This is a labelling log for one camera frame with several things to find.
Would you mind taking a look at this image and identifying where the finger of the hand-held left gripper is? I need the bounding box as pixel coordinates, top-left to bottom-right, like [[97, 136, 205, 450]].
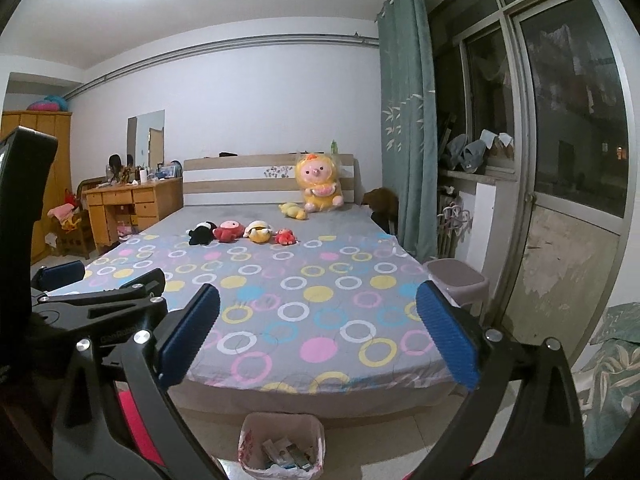
[[31, 267, 168, 361], [31, 260, 86, 292]]

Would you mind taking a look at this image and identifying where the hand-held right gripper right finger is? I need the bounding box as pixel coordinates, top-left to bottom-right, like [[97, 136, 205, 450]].
[[416, 280, 587, 480]]

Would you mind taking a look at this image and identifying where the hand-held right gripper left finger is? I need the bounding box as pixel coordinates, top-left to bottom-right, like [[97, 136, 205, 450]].
[[52, 282, 236, 480]]

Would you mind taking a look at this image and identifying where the white plastic bag red print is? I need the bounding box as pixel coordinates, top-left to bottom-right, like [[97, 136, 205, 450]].
[[238, 412, 326, 476]]

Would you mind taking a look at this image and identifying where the yellow wooden wardrobe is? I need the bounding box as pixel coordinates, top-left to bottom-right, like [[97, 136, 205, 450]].
[[0, 111, 75, 266]]

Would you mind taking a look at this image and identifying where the wooden chair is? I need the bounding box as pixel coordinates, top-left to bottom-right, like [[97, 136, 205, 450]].
[[50, 178, 101, 261]]

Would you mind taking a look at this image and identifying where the grey plastic stool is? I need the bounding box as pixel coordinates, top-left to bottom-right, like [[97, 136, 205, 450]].
[[424, 258, 491, 318]]

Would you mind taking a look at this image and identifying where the black white plush toy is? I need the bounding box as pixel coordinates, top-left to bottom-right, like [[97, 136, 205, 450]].
[[186, 221, 219, 247]]

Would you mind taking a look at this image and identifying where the wooden desk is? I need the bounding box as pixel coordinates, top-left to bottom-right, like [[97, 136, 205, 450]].
[[82, 176, 184, 256]]

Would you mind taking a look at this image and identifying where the black-haired doll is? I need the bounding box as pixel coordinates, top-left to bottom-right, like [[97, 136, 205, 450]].
[[107, 154, 133, 183]]

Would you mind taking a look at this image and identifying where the pink blue bundle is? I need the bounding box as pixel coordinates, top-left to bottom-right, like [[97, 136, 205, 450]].
[[26, 95, 68, 112]]

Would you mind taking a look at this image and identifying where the white panel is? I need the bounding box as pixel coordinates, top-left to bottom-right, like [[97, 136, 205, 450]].
[[472, 182, 498, 281]]

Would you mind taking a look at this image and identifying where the yellow white plush toy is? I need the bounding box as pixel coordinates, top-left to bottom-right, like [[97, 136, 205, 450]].
[[243, 220, 275, 245]]

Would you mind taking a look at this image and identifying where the circle-print bed sheet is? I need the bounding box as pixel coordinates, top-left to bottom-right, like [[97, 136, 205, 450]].
[[82, 204, 453, 396]]

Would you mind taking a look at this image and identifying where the wooden bed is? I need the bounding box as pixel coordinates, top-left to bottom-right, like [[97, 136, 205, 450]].
[[82, 152, 456, 428]]

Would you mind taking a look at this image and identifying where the brown plush toy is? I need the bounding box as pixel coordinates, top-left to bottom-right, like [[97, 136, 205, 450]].
[[361, 187, 400, 236]]

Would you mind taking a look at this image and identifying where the yellow duck plush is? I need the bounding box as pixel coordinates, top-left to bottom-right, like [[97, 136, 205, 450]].
[[278, 202, 309, 222]]

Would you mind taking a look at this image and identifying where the teal leaf-print curtain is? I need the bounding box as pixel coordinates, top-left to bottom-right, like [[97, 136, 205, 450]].
[[570, 302, 640, 466], [375, 0, 441, 263]]

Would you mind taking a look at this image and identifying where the grey slipper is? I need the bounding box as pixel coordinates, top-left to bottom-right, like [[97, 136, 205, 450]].
[[445, 134, 468, 171], [460, 140, 488, 173]]

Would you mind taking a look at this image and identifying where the large yellow plush doll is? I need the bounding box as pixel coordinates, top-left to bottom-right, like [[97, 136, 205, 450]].
[[292, 152, 346, 213]]

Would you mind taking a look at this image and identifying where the white-framed window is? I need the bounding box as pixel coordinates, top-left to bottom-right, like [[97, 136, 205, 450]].
[[425, 0, 633, 361]]

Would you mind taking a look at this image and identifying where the wall mirror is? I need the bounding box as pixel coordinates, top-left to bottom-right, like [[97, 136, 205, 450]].
[[127, 109, 166, 166]]

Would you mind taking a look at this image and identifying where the grey wall pipe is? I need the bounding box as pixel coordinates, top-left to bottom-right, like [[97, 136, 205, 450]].
[[65, 32, 379, 98]]

